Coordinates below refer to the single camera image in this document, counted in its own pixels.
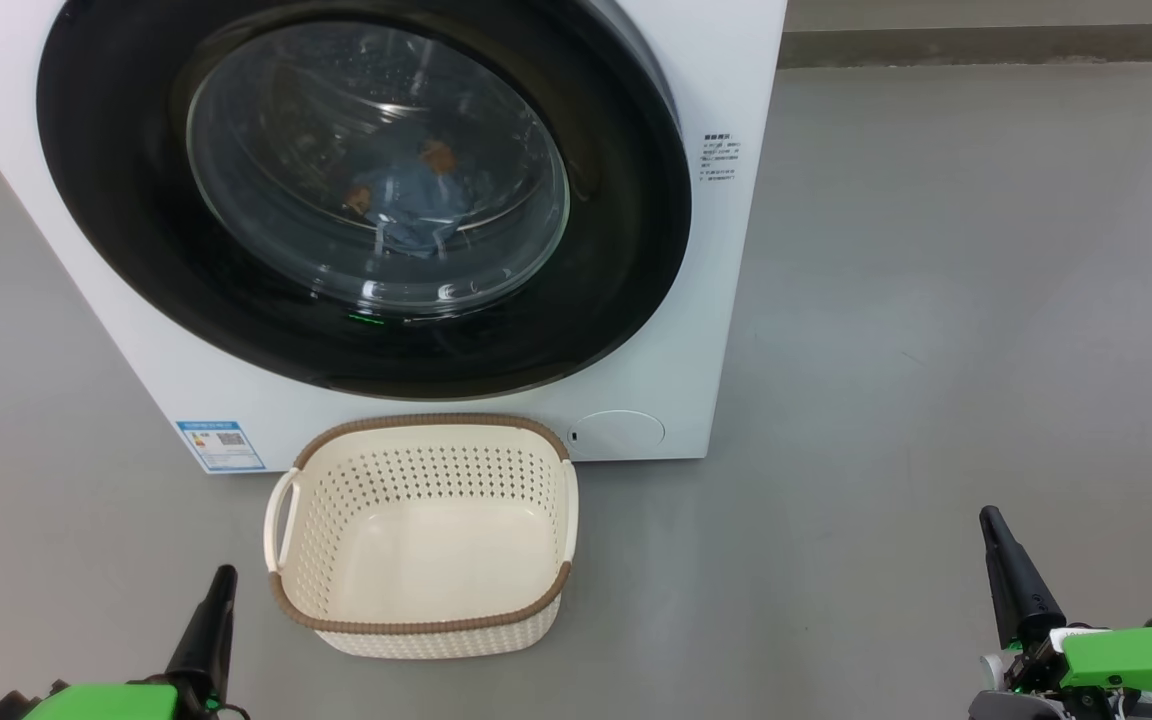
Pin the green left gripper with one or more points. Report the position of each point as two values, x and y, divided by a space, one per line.
106 702

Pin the blue bear print clothing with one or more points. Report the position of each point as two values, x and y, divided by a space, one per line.
416 195

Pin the white front-load washing machine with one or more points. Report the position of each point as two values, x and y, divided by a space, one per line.
716 300

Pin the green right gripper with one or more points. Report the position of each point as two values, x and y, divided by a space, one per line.
1136 660

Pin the cream basket brown rim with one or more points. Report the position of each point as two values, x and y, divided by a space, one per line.
436 560

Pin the black round glass door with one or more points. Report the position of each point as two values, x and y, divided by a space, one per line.
626 250

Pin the blue energy label sticker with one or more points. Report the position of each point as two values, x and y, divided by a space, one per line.
221 445

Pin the round drain filter cover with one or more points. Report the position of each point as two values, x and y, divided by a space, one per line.
621 435

